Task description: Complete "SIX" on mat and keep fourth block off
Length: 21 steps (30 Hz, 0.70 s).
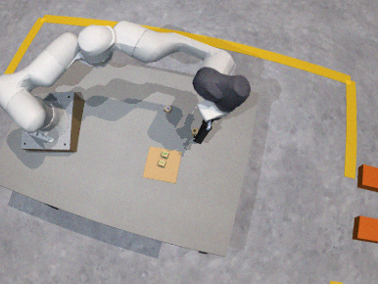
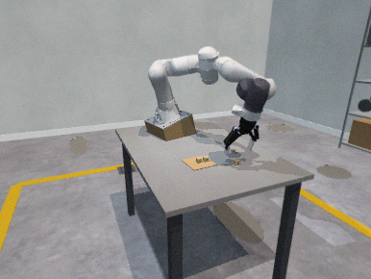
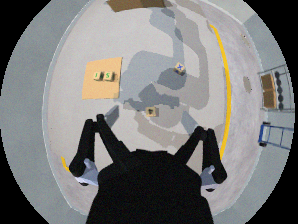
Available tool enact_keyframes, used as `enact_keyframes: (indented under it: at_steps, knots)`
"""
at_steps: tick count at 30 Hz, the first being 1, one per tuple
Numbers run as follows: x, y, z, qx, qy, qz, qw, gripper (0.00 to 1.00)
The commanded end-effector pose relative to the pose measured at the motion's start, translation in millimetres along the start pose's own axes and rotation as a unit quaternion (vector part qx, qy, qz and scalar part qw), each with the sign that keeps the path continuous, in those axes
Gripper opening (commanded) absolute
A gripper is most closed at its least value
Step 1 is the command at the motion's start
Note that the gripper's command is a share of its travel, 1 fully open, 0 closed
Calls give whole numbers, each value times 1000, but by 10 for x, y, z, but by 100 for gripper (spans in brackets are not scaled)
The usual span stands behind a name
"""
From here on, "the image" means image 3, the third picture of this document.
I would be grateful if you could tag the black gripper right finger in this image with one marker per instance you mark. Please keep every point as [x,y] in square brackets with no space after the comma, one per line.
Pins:
[213,171]

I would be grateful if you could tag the tan square mat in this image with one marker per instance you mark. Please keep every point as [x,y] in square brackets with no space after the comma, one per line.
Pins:
[102,89]

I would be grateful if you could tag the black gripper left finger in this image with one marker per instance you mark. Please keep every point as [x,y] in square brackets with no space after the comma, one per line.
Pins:
[83,166]

